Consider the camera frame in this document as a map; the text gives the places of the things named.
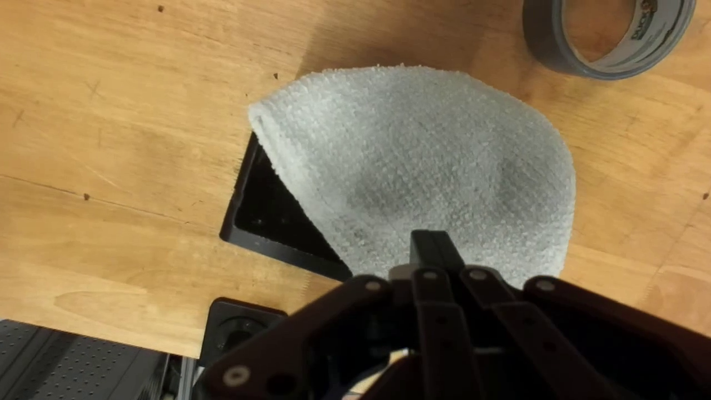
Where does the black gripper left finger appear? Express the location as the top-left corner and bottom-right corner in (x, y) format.
(196, 276), (414, 400)

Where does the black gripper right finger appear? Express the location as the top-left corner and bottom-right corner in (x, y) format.
(411, 231), (711, 400)

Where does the white towel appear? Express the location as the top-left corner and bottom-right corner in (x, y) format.
(249, 67), (574, 286)

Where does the black mesh box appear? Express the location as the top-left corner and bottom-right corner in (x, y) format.
(220, 137), (351, 281)

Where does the black pole base plate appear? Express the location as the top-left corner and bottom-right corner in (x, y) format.
(200, 299), (286, 368)

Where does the grey duct tape roll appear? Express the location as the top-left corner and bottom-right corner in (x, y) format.
(522, 0), (697, 80)

